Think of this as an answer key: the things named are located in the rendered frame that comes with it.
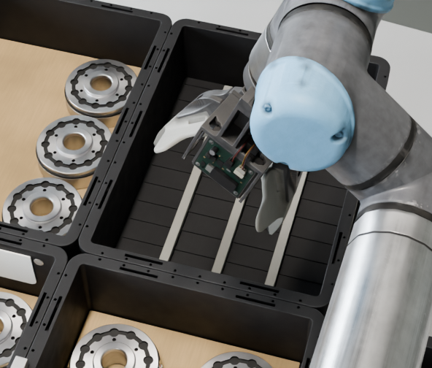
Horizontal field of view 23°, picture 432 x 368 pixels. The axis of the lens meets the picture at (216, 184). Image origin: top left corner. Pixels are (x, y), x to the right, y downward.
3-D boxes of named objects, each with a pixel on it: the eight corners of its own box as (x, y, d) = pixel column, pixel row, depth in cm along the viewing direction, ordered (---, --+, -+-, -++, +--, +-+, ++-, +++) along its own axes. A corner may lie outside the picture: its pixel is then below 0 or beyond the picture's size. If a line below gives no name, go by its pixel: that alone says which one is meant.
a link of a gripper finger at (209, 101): (169, 104, 105) (238, 93, 99) (177, 96, 106) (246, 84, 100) (190, 144, 107) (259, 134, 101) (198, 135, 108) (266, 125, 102)
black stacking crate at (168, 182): (319, 361, 126) (328, 312, 117) (85, 303, 131) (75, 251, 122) (380, 119, 150) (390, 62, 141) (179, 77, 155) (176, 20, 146)
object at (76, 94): (117, 124, 143) (117, 121, 142) (52, 101, 145) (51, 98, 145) (150, 74, 149) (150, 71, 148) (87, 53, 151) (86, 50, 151)
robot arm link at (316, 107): (401, 182, 77) (422, 79, 83) (298, 84, 72) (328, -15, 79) (321, 217, 82) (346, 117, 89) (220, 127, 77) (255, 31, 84)
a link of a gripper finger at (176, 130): (117, 145, 106) (186, 136, 100) (149, 113, 109) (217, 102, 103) (132, 171, 107) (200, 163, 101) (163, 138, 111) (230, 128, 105)
